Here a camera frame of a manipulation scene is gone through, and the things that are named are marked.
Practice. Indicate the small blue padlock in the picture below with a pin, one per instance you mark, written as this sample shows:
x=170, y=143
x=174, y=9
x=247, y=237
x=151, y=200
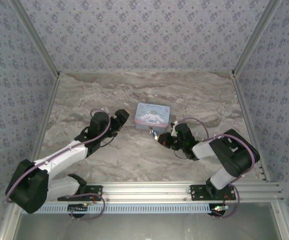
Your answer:
x=155, y=135

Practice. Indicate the light blue cartoon tin box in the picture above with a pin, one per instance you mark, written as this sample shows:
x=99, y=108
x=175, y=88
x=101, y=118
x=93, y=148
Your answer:
x=153, y=116

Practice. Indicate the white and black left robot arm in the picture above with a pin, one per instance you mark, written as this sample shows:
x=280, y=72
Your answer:
x=59, y=160

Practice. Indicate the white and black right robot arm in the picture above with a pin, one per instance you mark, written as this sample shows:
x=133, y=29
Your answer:
x=234, y=155

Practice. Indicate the grey metal panel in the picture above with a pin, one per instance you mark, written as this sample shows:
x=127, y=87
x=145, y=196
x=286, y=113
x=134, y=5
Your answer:
x=144, y=227

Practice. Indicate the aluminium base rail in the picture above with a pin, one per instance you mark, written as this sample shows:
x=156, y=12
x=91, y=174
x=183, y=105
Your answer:
x=144, y=191

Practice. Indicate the aluminium side frame rail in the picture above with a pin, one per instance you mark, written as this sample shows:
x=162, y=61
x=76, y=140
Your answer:
x=245, y=112
x=42, y=125

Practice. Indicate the aluminium frame post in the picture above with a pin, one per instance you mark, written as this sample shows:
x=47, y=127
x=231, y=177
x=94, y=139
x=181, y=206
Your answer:
x=35, y=37
x=255, y=37

